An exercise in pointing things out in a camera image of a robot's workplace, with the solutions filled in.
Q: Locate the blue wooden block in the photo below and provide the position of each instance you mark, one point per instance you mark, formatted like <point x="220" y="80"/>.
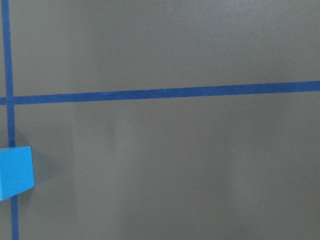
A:
<point x="16" y="171"/>

